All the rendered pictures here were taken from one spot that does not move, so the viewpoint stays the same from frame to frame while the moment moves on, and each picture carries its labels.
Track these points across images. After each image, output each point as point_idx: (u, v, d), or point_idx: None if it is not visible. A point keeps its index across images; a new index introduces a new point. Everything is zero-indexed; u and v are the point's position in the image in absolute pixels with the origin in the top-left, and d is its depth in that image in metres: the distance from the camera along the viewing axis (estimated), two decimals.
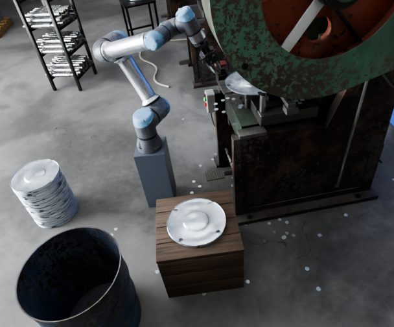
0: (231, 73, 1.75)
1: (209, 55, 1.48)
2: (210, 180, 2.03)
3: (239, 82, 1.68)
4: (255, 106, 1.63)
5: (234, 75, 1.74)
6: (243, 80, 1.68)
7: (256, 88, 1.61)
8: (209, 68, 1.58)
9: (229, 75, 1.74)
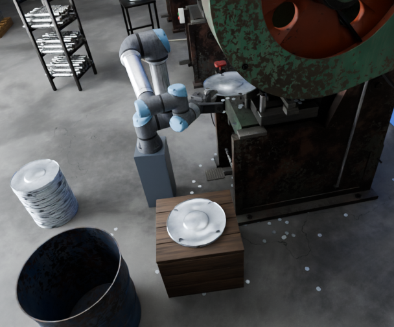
0: (208, 78, 1.72)
1: None
2: (210, 180, 2.03)
3: (217, 85, 1.64)
4: (255, 106, 1.63)
5: (212, 79, 1.71)
6: (222, 82, 1.65)
7: (236, 89, 1.58)
8: (211, 90, 1.53)
9: (206, 80, 1.71)
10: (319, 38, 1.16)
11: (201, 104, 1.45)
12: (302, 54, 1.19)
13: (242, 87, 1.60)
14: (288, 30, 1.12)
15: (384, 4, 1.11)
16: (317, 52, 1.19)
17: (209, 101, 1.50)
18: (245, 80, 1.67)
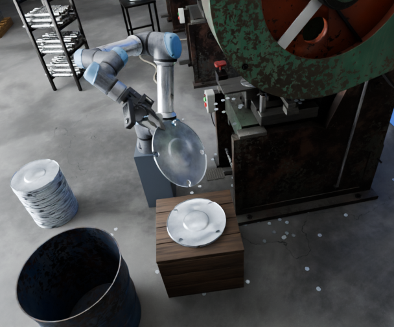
0: (195, 133, 1.40)
1: None
2: (210, 180, 2.03)
3: (178, 137, 1.33)
4: (255, 106, 1.63)
5: (192, 136, 1.39)
6: (181, 143, 1.32)
7: (164, 153, 1.25)
8: (157, 117, 1.25)
9: (191, 130, 1.40)
10: None
11: (129, 101, 1.21)
12: None
13: (168, 161, 1.25)
14: None
15: None
16: None
17: (140, 115, 1.23)
18: (186, 172, 1.30)
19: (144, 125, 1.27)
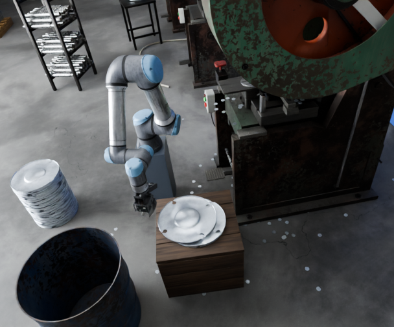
0: (197, 196, 1.65)
1: (140, 205, 1.46)
2: (210, 180, 2.03)
3: (181, 208, 1.61)
4: (255, 106, 1.63)
5: (194, 200, 1.64)
6: (185, 210, 1.59)
7: (172, 226, 1.53)
8: None
9: (192, 196, 1.66)
10: (282, 28, 1.11)
11: None
12: None
13: (177, 230, 1.51)
14: None
15: (336, 45, 1.18)
16: None
17: None
18: (197, 228, 1.50)
19: None
